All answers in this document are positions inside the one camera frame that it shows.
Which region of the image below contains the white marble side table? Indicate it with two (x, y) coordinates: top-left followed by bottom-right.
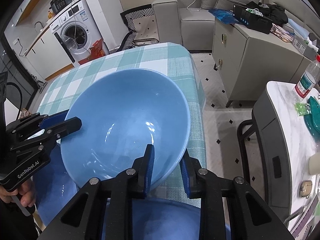
(252, 81), (319, 231)

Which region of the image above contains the grey sofa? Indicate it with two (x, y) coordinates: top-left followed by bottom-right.
(152, 0), (261, 51)

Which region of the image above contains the white washing machine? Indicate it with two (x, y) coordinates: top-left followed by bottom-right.
(50, 0), (108, 67)

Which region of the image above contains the blue plastic bag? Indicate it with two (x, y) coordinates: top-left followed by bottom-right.
(208, 9), (239, 24)

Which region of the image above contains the black cable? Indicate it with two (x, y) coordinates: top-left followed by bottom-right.
(6, 81), (24, 120)

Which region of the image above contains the black patterned chair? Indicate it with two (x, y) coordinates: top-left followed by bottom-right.
(118, 4), (159, 51)

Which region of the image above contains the teal checked tablecloth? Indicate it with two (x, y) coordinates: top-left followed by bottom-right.
(39, 43), (206, 206)

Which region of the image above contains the grey drawer cabinet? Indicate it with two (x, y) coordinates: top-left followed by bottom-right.
(212, 20), (311, 107)

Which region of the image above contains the person's left hand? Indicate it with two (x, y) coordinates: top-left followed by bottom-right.
(0, 179), (36, 207)

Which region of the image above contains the red cardboard box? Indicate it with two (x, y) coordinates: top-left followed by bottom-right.
(78, 38), (106, 65)

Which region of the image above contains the plastic water bottle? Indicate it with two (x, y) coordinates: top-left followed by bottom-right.
(294, 55), (320, 102)

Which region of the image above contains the black rice cooker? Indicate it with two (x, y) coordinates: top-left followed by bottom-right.
(50, 0), (72, 15)

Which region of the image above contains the light blue bowl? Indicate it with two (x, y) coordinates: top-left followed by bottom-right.
(61, 68), (191, 189)

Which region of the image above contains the teal plastic container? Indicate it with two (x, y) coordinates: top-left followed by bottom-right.
(304, 96), (319, 141)

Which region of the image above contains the tissue box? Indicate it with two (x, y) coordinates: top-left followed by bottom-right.
(292, 36), (318, 61)

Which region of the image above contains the black storage basket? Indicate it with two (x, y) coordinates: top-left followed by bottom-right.
(233, 4), (273, 34)

